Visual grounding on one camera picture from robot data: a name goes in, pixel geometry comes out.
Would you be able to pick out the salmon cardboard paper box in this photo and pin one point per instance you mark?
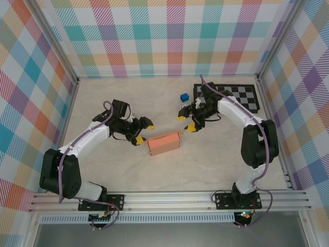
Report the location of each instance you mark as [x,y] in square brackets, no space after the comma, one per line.
[164,145]

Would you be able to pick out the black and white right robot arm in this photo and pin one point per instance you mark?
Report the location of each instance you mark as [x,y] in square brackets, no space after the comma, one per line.
[259,144]

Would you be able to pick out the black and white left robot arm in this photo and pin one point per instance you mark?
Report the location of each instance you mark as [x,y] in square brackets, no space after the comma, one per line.
[59,175]

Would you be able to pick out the blue playing card deck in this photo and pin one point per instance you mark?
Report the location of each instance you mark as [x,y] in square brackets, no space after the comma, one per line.
[183,105]

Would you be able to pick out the blue toy block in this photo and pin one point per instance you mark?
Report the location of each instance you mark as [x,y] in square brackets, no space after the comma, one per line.
[184,97]

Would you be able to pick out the black grey chessboard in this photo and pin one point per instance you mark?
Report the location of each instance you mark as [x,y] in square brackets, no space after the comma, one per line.
[244,99]

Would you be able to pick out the black electronics board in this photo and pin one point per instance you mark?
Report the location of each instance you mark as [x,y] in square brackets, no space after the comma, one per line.
[244,216]
[101,218]

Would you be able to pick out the grey metal panel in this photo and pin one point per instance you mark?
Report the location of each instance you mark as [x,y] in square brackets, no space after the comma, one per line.
[167,235]

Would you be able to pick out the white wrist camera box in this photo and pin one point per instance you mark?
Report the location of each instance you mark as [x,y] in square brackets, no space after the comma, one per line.
[131,119]
[198,102]

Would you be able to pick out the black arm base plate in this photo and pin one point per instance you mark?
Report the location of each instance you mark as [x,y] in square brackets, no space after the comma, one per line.
[221,202]
[117,202]

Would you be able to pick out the aluminium mounting rail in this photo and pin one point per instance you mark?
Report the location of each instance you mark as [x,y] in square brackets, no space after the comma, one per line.
[167,200]

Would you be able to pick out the aluminium frame post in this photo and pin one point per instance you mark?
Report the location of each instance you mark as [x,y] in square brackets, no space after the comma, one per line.
[280,38]
[55,38]

